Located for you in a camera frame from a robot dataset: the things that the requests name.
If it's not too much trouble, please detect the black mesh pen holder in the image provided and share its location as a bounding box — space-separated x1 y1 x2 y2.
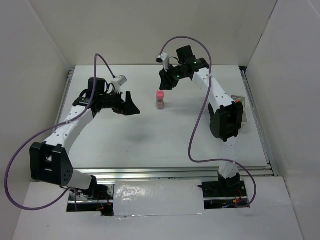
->
208 103 215 125

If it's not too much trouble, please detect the white mesh container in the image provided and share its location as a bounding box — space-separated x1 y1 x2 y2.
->
231 94 250 126

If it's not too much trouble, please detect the pink capped clear bottle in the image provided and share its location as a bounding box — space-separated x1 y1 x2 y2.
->
155 90 165 110

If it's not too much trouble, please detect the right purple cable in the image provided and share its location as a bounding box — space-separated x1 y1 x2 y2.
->
159 36 258 208

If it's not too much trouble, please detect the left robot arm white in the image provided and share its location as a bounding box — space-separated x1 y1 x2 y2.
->
29 75 140 200

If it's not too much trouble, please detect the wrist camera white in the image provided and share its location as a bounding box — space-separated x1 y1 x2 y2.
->
111 75 128 88
156 52 169 72

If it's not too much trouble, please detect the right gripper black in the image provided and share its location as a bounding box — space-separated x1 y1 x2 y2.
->
159 63 189 91

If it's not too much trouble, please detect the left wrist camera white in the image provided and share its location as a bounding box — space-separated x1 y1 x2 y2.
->
111 75 128 88

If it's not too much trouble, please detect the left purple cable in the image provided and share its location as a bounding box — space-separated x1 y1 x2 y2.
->
4 53 117 211

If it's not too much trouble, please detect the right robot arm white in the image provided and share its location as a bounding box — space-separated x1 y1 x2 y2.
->
156 45 244 196

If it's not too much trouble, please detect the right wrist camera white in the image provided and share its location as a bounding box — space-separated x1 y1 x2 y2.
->
156 52 169 72

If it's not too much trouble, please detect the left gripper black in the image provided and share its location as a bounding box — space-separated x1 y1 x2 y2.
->
99 88 140 116

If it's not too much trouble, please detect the purple cable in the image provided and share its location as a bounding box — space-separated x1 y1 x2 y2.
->
159 36 258 208
4 53 117 211

